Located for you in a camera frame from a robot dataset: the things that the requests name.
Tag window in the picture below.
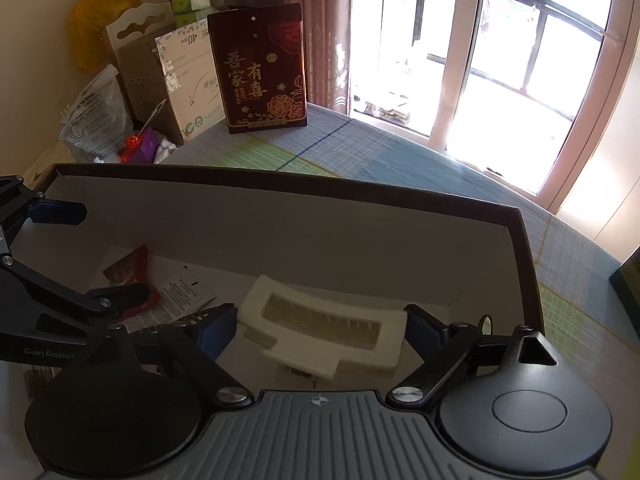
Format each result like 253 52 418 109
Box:
345 0 626 196

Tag white box with carry handle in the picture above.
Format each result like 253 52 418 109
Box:
102 1 176 61

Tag cream rectangular hair clip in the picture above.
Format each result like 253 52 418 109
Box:
237 274 408 381

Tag plain brown cardboard box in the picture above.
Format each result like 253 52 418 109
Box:
115 40 186 146

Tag cow print milk carton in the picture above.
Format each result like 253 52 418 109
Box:
609 247 640 331

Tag red snack packet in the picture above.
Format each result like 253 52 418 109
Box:
102 245 162 323

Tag purple box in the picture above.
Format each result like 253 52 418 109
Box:
120 127 161 165

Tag dark red gift box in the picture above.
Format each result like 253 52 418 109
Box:
206 3 308 135

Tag printed clear plastic bag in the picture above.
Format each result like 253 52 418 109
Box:
59 65 134 161

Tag brown cardboard storage box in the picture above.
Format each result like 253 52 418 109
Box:
35 162 546 396

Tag green tissue packs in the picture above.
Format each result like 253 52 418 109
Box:
170 0 226 28

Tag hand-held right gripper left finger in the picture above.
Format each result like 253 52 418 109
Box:
60 302 253 406

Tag checked cloth desktop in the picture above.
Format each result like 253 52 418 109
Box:
160 102 640 411

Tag white cream tube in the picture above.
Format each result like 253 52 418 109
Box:
150 265 218 328

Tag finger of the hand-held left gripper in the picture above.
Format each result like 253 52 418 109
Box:
0 254 152 321
0 175 89 250

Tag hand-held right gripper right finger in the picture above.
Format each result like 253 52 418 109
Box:
385 303 558 405

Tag yellow plastic bag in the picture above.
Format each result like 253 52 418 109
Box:
67 0 138 76

